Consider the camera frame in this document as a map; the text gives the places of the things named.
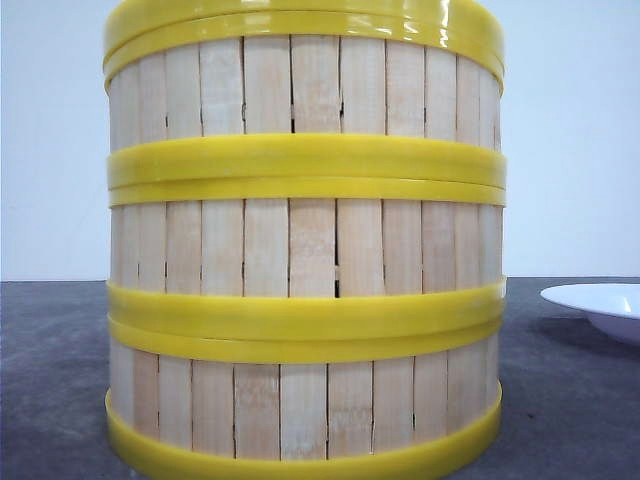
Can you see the bamboo steamer basket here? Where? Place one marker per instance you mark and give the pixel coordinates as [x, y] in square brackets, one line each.
[307, 279]
[420, 417]
[304, 116]

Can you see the woven bamboo steamer lid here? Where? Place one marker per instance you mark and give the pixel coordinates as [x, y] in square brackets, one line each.
[137, 28]

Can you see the white plate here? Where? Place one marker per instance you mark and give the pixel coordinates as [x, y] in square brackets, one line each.
[612, 308]

